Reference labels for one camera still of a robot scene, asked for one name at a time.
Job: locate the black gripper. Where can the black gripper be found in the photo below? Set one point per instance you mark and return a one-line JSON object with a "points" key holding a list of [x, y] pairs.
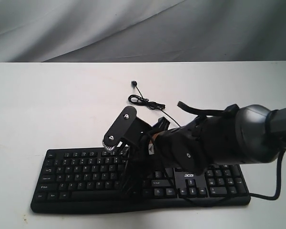
{"points": [[129, 130]]}

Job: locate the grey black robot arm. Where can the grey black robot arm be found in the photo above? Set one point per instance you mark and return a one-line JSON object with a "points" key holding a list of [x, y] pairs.
{"points": [[234, 135]]}

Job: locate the black acer keyboard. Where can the black acer keyboard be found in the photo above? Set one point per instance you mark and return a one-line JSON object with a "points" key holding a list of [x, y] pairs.
{"points": [[87, 181]]}

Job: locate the grey backdrop cloth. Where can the grey backdrop cloth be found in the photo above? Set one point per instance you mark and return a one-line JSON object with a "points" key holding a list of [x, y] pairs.
{"points": [[142, 30]]}

